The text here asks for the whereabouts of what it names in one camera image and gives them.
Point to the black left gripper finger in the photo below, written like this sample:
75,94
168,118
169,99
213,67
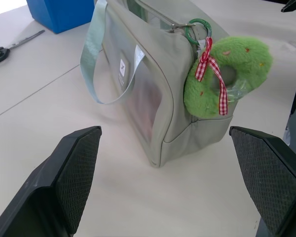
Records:
269,182
51,187

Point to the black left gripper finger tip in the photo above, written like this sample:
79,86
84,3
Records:
294,5

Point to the pale green tote bag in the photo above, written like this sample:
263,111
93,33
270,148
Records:
148,81

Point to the blue box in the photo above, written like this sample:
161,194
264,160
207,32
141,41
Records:
61,13

